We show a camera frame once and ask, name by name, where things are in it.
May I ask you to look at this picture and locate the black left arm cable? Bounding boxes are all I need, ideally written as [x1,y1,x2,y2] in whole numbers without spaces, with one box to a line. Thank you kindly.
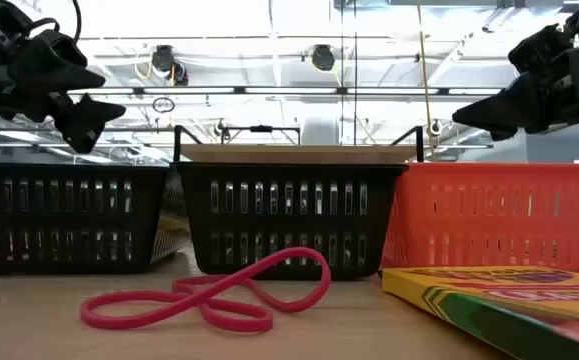
[21,0,83,46]

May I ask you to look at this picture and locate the wooden riser shelf black legs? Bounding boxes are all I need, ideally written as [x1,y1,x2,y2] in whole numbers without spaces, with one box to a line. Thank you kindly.
[172,124,426,165]

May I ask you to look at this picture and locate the yellow hanging cable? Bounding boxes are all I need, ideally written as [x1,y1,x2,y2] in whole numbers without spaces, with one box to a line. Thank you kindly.
[415,0,439,162]

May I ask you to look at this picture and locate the long ceiling light bar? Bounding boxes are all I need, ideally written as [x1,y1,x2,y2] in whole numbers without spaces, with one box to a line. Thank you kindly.
[68,85,503,97]

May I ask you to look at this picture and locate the black hanging cable loop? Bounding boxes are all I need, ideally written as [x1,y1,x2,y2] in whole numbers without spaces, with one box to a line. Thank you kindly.
[151,96,177,115]

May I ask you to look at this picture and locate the black slotted plastic basket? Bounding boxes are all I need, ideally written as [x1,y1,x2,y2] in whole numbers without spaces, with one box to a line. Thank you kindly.
[0,160,193,275]
[171,160,410,281]

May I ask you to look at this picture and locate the yellow green crayon box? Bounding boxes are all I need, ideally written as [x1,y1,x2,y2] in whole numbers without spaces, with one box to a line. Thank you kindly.
[381,264,579,360]

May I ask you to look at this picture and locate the orange slotted plastic basket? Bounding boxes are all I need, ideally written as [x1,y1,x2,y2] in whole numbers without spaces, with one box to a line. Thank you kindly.
[379,162,579,274]

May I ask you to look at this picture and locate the black background frame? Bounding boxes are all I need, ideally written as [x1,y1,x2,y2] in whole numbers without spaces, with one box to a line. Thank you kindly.
[221,123,303,147]

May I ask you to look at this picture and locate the black ceiling cable reel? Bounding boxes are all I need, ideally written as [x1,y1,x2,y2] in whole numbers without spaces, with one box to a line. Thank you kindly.
[151,44,190,87]
[310,43,337,73]

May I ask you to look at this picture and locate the red rubber band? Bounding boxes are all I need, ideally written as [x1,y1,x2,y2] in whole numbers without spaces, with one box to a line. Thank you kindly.
[79,246,333,335]

